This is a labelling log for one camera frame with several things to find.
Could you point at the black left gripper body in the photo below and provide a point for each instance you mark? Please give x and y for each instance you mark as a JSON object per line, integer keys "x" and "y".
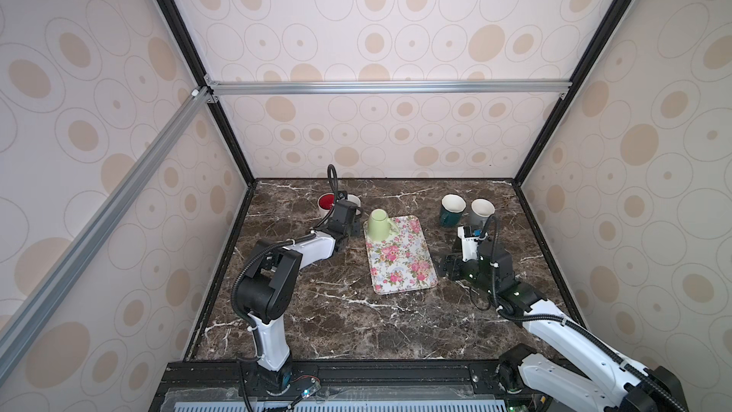
{"x": 354, "y": 228}

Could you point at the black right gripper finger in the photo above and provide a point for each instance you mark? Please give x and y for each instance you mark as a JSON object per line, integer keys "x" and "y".
{"x": 451, "y": 274}
{"x": 450, "y": 261}

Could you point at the white mug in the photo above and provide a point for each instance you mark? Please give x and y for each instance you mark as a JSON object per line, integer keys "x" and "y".
{"x": 325, "y": 203}

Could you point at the left black frame post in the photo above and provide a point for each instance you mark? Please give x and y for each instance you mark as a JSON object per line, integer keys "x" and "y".
{"x": 188, "y": 49}

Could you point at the dark teal mug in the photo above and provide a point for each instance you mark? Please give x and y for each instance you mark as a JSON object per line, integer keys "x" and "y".
{"x": 452, "y": 208}

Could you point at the light green mug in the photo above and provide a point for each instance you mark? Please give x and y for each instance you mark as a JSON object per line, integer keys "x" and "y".
{"x": 380, "y": 227}

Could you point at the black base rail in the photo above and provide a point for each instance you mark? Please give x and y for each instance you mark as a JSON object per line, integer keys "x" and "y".
{"x": 343, "y": 385}

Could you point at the horizontal aluminium rail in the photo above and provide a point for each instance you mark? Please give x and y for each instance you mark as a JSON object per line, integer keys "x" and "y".
{"x": 407, "y": 87}

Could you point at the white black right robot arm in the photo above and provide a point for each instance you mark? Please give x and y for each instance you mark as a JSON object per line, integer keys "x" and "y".
{"x": 599, "y": 378}

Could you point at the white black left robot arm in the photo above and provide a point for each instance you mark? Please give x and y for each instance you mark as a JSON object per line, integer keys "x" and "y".
{"x": 264, "y": 289}

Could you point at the slanted left aluminium rail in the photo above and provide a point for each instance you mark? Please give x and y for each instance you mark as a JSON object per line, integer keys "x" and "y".
{"x": 37, "y": 310}

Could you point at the grey mug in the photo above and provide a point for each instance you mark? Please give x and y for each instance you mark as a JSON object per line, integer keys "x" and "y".
{"x": 480, "y": 211}

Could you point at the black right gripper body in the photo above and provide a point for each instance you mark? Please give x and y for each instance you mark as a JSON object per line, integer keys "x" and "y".
{"x": 457, "y": 266}

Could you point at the black frame post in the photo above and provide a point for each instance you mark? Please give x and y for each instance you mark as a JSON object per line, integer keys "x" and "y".
{"x": 608, "y": 25}
{"x": 188, "y": 49}

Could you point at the right black frame post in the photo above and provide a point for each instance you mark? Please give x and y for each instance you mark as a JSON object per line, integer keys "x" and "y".
{"x": 608, "y": 25}

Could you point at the pink mug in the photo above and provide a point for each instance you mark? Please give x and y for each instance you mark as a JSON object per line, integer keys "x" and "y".
{"x": 356, "y": 200}

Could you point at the floral rectangular tray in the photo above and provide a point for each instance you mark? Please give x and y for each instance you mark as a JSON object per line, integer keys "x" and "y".
{"x": 402, "y": 262}

